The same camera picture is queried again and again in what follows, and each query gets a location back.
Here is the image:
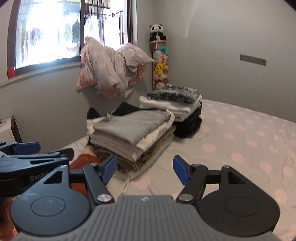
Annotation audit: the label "white bedside cabinet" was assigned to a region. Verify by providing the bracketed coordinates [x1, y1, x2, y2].
[0, 116, 23, 144]

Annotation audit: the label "red orange garment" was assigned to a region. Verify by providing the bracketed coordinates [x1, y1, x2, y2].
[0, 136, 102, 241]

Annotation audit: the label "white folded garment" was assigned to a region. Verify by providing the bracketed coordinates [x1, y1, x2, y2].
[86, 109, 175, 163]

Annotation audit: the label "pink dotted bed sheet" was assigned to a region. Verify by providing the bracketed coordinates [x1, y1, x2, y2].
[58, 98, 296, 241]

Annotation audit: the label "olive striped folded garment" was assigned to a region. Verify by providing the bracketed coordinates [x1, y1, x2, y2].
[91, 125, 176, 175]

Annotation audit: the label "grey folded sweater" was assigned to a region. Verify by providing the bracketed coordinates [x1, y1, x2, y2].
[93, 110, 171, 145]

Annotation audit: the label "red cup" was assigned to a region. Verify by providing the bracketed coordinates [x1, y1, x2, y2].
[6, 66, 16, 79]

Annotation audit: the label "black folded trousers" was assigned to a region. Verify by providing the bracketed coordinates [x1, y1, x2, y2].
[174, 101, 203, 138]

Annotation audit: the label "pink dotted duvet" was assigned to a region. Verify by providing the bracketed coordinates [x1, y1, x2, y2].
[76, 37, 153, 99]

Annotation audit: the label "white folded shirt stack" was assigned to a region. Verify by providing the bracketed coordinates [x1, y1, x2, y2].
[138, 95, 202, 122]

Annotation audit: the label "dark floral folded garment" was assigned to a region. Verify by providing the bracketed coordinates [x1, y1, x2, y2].
[147, 84, 200, 103]

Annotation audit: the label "plush toy holder column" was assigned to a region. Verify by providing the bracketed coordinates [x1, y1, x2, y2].
[150, 40, 169, 90]

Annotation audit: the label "window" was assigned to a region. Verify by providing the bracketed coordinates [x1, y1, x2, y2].
[7, 0, 134, 76]

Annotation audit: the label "panda plush toy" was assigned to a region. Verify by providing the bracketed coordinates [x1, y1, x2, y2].
[149, 24, 167, 42]

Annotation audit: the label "grey wall socket strip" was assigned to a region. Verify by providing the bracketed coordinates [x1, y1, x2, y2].
[240, 54, 267, 66]

